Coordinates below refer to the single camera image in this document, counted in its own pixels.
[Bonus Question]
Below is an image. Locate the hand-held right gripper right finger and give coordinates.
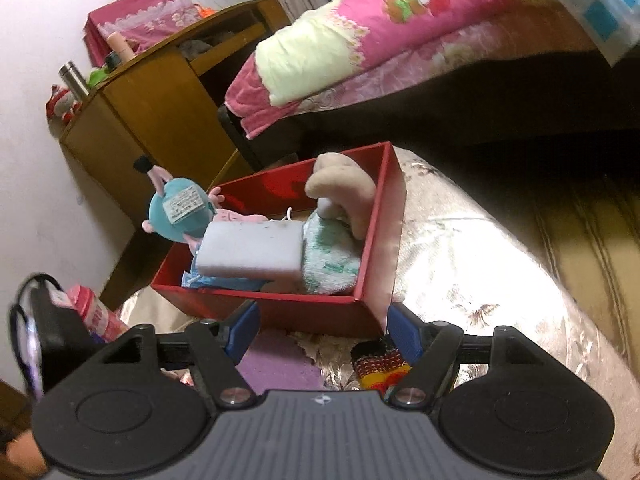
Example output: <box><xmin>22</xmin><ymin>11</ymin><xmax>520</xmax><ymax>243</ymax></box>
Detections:
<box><xmin>386</xmin><ymin>302</ymin><xmax>548</xmax><ymax>410</ymax></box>

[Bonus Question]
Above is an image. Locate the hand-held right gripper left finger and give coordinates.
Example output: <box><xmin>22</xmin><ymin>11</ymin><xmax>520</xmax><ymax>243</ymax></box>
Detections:
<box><xmin>90</xmin><ymin>300</ymin><xmax>261</xmax><ymax>408</ymax></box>

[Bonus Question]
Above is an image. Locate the striped knitted sock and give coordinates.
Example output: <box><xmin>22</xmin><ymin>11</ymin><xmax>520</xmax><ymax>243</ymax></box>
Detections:
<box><xmin>350</xmin><ymin>340</ymin><xmax>413</xmax><ymax>393</ymax></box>

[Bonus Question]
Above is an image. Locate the purple cloth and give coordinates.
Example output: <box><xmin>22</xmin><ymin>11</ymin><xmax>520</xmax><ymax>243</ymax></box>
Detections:
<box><xmin>237</xmin><ymin>342</ymin><xmax>323</xmax><ymax>391</ymax></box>

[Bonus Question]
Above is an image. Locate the blue cloth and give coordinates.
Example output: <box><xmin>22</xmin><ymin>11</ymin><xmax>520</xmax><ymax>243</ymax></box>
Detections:
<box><xmin>182</xmin><ymin>247</ymin><xmax>266</xmax><ymax>292</ymax></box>

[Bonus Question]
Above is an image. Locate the red cardboard box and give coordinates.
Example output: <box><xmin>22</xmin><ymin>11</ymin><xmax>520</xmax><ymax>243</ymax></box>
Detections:
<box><xmin>150</xmin><ymin>142</ymin><xmax>406</xmax><ymax>338</ymax></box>

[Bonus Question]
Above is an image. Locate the white sponge block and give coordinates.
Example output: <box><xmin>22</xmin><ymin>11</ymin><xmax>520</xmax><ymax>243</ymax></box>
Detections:
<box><xmin>191</xmin><ymin>221</ymin><xmax>304</xmax><ymax>283</ymax></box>

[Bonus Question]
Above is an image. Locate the green white fluffy towel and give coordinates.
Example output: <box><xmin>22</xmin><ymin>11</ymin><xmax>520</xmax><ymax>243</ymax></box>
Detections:
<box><xmin>300</xmin><ymin>210</ymin><xmax>361</xmax><ymax>295</ymax></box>

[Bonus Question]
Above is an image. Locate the teal dress plush doll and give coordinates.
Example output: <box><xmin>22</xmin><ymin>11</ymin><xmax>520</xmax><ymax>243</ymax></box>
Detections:
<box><xmin>132</xmin><ymin>156</ymin><xmax>266</xmax><ymax>251</ymax></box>

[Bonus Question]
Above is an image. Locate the beige plush toy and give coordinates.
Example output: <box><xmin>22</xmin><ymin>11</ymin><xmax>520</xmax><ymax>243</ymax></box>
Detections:
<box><xmin>304</xmin><ymin>152</ymin><xmax>376</xmax><ymax>238</ymax></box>

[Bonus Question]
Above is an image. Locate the person's left hand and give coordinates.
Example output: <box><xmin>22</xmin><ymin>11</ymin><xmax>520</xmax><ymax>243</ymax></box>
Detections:
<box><xmin>6</xmin><ymin>432</ymin><xmax>48</xmax><ymax>478</ymax></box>

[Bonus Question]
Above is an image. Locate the clear jar with pink lid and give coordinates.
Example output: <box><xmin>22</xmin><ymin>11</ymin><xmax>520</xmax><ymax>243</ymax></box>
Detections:
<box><xmin>65</xmin><ymin>284</ymin><xmax>132</xmax><ymax>343</ymax></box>

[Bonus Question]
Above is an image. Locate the red plush toy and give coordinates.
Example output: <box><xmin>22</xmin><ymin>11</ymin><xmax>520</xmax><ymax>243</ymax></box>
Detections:
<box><xmin>46</xmin><ymin>85</ymin><xmax>83</xmax><ymax>123</ymax></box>

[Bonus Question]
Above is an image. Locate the wooden cabinet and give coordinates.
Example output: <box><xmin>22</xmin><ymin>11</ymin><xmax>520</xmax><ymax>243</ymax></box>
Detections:
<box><xmin>59</xmin><ymin>0</ymin><xmax>293</xmax><ymax>226</ymax></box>

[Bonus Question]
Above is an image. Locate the steel thermos bottle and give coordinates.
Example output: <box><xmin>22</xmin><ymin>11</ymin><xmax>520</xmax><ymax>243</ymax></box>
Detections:
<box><xmin>58</xmin><ymin>61</ymin><xmax>91</xmax><ymax>101</ymax></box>

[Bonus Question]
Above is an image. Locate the pink cylinder cup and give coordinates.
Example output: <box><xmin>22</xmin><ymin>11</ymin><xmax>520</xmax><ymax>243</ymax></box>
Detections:
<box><xmin>106</xmin><ymin>31</ymin><xmax>136</xmax><ymax>61</ymax></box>

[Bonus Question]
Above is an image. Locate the grey cloth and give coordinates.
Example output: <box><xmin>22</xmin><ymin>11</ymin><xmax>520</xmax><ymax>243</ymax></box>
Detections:
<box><xmin>177</xmin><ymin>30</ymin><xmax>236</xmax><ymax>58</ymax></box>

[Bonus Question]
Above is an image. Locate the pink cartoon quilt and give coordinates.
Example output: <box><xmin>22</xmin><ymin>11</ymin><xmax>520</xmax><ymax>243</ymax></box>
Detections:
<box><xmin>225</xmin><ymin>0</ymin><xmax>601</xmax><ymax>141</ymax></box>

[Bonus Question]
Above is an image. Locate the pink cloth covered box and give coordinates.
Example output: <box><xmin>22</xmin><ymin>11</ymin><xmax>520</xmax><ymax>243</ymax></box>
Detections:
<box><xmin>82</xmin><ymin>0</ymin><xmax>203</xmax><ymax>66</ymax></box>

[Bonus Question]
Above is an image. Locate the white blue patterned blanket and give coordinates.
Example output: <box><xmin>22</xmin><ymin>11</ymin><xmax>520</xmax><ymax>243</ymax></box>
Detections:
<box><xmin>475</xmin><ymin>0</ymin><xmax>640</xmax><ymax>66</ymax></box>

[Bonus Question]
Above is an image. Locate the dark bed frame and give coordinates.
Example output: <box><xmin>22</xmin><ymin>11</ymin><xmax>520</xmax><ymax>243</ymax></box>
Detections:
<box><xmin>217</xmin><ymin>50</ymin><xmax>640</xmax><ymax>161</ymax></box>

